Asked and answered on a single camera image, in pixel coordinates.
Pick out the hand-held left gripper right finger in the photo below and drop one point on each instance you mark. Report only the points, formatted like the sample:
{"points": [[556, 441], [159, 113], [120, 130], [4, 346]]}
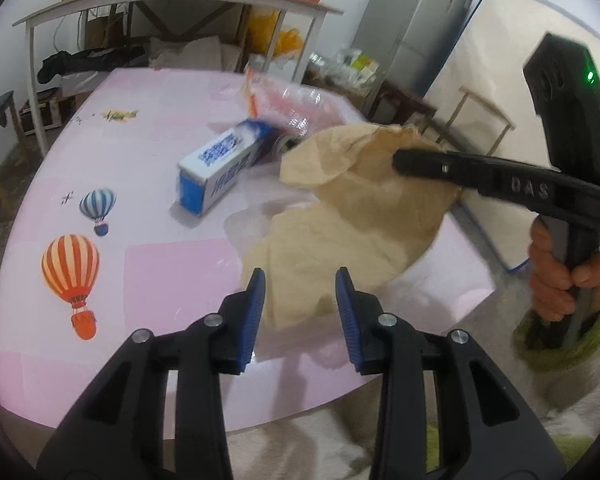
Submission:
{"points": [[347, 320]]}

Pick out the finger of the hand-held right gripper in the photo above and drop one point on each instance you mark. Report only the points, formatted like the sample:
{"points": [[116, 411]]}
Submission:
{"points": [[430, 165]]}

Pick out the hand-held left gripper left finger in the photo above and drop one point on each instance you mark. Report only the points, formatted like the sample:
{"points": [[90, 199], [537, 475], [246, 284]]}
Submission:
{"points": [[252, 320]]}

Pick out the brown paper bag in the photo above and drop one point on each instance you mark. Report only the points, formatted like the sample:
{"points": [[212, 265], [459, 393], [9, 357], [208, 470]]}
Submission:
{"points": [[360, 220]]}

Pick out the clear plastic bag red print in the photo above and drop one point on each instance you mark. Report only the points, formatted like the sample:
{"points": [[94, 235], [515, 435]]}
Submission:
{"points": [[300, 105]]}

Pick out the blue and white box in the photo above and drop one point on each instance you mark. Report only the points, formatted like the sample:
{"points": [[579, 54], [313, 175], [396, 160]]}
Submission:
{"points": [[220, 165]]}

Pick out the person's right hand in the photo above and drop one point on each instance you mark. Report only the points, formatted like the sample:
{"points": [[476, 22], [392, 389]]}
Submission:
{"points": [[547, 280]]}

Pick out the dark wooden stool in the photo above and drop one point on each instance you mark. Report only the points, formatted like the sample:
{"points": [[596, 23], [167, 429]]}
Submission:
{"points": [[405, 97]]}

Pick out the cream mattress with blue edge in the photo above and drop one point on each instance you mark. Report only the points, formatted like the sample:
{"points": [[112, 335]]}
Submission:
{"points": [[500, 75]]}

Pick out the table with pink tablecloth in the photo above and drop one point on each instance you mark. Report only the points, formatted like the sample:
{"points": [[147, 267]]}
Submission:
{"points": [[155, 280]]}

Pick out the pile of plastic packaging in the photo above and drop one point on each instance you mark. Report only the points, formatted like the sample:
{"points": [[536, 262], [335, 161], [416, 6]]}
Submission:
{"points": [[350, 65]]}

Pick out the silver refrigerator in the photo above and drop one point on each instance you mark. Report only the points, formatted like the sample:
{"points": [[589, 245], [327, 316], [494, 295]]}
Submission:
{"points": [[415, 25]]}

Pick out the yellow plastic bag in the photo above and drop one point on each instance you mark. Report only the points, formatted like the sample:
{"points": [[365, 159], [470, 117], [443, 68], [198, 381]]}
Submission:
{"points": [[267, 30]]}

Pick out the white pillow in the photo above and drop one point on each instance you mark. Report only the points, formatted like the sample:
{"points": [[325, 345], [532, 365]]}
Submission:
{"points": [[195, 52]]}

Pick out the black cloth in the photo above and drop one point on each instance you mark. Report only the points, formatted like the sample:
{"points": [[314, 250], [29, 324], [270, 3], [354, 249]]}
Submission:
{"points": [[80, 60]]}

